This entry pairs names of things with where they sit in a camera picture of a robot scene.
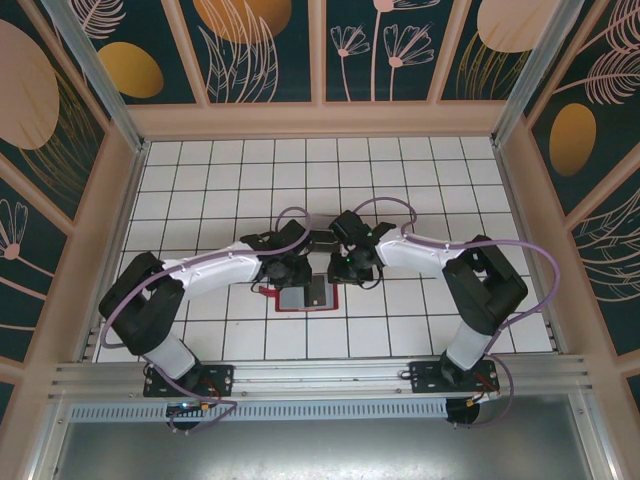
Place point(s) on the wall panel pink flowers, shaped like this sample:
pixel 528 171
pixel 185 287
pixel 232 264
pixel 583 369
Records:
pixel 360 60

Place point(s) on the aluminium table edge strip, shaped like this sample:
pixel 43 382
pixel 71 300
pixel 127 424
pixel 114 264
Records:
pixel 516 200
pixel 127 200

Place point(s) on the wall panel pink leaf outlines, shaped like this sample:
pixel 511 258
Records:
pixel 610 260

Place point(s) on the wall panel flower outline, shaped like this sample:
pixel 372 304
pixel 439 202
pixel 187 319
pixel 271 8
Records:
pixel 25 280

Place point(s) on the wall panel large pink oval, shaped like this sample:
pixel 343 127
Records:
pixel 30 100

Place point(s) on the red card holder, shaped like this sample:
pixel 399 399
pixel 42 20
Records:
pixel 292 300

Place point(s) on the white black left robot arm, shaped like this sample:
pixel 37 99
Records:
pixel 215 270

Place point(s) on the dark grey credit card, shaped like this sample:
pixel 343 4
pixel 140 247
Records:
pixel 321 240

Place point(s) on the grey metal sheet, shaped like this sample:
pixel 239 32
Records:
pixel 325 450

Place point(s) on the clear acrylic card stand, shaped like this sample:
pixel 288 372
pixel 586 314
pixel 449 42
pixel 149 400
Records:
pixel 320 220

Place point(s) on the wall panel orange oval fern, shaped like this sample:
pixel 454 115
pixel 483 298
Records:
pixel 575 140

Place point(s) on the wall panel orange circle leaves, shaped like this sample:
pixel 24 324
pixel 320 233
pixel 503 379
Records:
pixel 240 20

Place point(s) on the aluminium front rail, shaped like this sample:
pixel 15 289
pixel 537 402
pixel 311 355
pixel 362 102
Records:
pixel 325 375

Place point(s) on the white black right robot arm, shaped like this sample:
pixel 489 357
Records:
pixel 415 255

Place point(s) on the wall panel pink circle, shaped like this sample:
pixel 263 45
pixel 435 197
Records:
pixel 500 25

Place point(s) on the aluminium corner post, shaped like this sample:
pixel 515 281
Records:
pixel 526 75
pixel 106 85

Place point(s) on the black credit card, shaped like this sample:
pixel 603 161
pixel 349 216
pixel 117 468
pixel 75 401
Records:
pixel 320 292

